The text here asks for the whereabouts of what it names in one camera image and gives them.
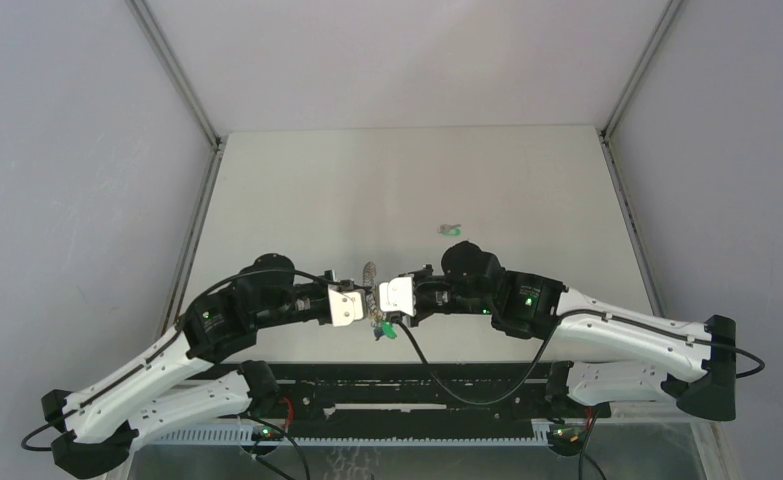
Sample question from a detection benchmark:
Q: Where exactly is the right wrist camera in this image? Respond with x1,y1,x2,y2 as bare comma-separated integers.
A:
378,276,415,317

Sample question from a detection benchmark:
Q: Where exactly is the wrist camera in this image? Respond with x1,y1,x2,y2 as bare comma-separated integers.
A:
327,287,367,327
378,276,415,317

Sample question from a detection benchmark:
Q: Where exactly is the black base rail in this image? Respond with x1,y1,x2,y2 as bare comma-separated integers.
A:
145,357,717,442

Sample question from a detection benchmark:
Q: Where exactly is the green key tag on ring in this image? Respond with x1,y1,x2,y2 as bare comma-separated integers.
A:
374,322,397,341

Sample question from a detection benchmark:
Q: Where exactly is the right camera cable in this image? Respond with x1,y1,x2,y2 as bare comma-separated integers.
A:
390,307,767,408

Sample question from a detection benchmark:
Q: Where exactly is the left camera cable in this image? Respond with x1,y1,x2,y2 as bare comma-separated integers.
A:
21,268,366,453

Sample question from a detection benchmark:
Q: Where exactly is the camera cable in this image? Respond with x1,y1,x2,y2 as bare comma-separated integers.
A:
390,307,767,408
21,268,366,453

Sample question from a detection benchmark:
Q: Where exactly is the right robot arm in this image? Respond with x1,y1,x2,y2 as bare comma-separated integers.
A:
381,241,766,422

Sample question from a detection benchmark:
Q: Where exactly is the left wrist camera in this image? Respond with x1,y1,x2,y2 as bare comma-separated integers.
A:
327,287,367,327

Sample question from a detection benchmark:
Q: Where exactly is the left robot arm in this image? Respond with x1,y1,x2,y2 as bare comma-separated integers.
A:
21,254,363,479

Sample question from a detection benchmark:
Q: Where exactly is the key with green tag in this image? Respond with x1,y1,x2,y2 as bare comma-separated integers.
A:
438,224,461,237

